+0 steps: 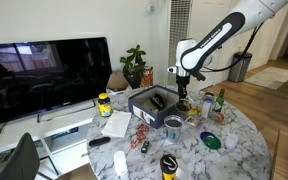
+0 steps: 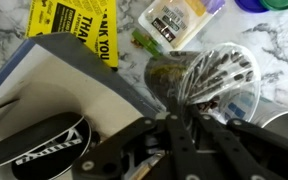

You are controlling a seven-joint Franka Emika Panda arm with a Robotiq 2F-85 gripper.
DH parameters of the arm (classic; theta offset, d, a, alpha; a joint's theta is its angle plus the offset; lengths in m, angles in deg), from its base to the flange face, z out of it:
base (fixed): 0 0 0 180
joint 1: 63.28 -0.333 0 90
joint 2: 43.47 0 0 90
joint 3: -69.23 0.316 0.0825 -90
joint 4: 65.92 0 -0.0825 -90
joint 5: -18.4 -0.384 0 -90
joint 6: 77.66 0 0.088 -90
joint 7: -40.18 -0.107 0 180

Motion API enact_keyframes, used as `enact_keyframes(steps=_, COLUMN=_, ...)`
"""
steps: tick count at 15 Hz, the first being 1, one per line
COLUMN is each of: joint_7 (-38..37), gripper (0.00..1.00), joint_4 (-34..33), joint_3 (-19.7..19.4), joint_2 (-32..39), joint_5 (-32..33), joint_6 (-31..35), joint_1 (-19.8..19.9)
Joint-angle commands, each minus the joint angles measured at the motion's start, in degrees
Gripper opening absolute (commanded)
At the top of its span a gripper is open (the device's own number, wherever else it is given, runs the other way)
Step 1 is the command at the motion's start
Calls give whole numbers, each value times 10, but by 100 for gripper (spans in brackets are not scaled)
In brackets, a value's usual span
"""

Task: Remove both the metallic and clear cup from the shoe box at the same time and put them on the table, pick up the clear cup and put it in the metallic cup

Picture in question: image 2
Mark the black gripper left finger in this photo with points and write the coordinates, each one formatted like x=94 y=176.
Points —
x=180 y=150

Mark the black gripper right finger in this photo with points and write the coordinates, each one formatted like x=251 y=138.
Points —
x=237 y=156

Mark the metallic cup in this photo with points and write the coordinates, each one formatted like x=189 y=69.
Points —
x=280 y=125

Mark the clear plastic cup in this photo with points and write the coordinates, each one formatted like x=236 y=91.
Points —
x=217 y=73

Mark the dark blue shoe box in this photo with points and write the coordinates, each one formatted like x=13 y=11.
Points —
x=67 y=86

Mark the clear plastic snack packet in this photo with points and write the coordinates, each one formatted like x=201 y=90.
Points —
x=180 y=20

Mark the black sandal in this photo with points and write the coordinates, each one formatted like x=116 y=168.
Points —
x=34 y=140
x=50 y=168

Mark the blue round lid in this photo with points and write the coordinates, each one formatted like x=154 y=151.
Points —
x=249 y=5

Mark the green round lid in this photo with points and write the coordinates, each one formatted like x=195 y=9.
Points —
x=280 y=4

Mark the yellow thank you paper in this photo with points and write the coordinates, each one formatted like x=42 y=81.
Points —
x=80 y=23

